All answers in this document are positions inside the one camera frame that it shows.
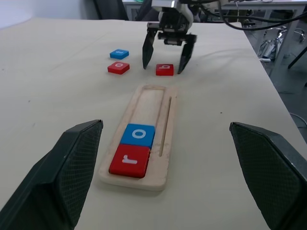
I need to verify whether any black slanted stand leg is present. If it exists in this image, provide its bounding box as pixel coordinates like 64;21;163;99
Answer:
287;46;307;70

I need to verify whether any white floor cable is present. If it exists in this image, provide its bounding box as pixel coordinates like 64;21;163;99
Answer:
290;112;307;129

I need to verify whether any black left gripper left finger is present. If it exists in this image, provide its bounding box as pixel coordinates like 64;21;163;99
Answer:
0;119;104;230

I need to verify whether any wooden letter tray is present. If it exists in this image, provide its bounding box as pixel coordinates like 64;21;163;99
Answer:
98;84;179;192

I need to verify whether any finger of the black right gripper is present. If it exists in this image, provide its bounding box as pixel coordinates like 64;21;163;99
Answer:
177;34;197;75
142;28;159;70

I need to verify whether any grey metal frame table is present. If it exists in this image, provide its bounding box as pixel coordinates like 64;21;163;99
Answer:
215;0;305;70

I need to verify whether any blue letter o block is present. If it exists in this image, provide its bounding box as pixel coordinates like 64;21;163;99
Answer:
119;123;156;150

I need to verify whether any red letter o block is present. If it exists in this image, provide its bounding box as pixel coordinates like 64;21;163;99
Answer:
107;61;130;75

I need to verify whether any silver clutter on floor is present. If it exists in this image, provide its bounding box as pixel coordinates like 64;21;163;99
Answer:
257;39;279;63

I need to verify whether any red letter b block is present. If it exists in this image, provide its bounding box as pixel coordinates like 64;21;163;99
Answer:
155;63;175;77

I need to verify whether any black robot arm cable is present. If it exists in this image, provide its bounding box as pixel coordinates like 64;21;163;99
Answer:
198;3;307;31

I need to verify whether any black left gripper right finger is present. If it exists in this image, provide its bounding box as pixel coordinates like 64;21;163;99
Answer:
229;121;307;230

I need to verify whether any silver office chair base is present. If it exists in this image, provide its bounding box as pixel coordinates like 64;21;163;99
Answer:
275;25;307;44

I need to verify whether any blue letter t block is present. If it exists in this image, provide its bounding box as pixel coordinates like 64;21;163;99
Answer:
109;48;130;60

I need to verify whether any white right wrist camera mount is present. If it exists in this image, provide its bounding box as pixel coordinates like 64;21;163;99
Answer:
177;3;194;25

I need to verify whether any red letter r block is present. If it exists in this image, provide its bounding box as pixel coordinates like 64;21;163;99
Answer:
108;143;152;179

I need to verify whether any black office chair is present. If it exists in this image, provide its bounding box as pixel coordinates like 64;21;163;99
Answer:
92;0;130;21

